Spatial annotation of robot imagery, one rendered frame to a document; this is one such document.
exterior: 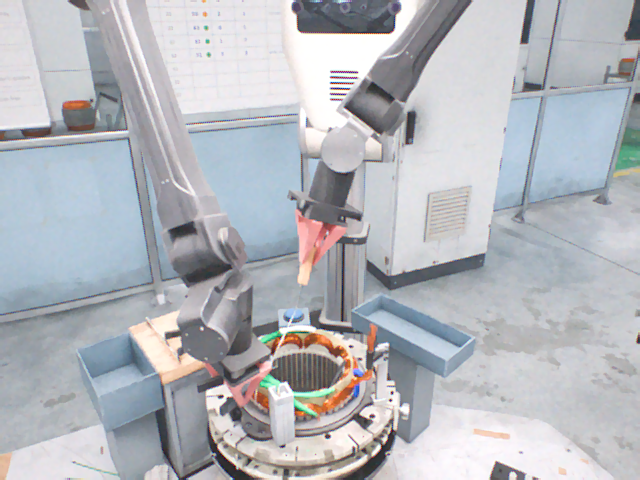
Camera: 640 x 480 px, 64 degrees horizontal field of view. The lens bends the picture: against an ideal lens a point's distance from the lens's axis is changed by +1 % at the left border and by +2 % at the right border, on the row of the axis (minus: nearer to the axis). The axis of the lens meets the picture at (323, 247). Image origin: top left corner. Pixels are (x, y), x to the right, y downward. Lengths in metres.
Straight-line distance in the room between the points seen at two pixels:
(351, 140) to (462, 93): 2.51
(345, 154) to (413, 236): 2.60
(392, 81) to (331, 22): 0.41
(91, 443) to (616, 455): 2.01
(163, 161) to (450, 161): 2.68
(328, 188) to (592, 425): 2.12
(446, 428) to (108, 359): 0.77
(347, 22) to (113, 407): 0.84
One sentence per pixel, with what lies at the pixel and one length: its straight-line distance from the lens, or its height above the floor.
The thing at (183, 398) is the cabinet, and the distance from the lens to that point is 1.08.
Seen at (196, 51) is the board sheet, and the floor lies 1.45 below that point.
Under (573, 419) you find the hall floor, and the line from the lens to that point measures 2.65.
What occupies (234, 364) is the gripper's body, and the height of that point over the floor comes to 1.25.
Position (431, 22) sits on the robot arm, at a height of 1.66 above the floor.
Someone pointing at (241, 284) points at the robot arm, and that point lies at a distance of 0.65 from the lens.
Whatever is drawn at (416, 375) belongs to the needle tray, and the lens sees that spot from 1.12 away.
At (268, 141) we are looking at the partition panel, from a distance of 3.15.
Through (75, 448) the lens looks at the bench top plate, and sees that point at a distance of 1.35.
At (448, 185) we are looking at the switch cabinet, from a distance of 3.25.
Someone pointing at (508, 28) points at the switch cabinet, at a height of 1.54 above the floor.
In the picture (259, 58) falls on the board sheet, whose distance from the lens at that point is 3.01.
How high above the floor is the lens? 1.69
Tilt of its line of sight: 26 degrees down
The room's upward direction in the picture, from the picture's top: straight up
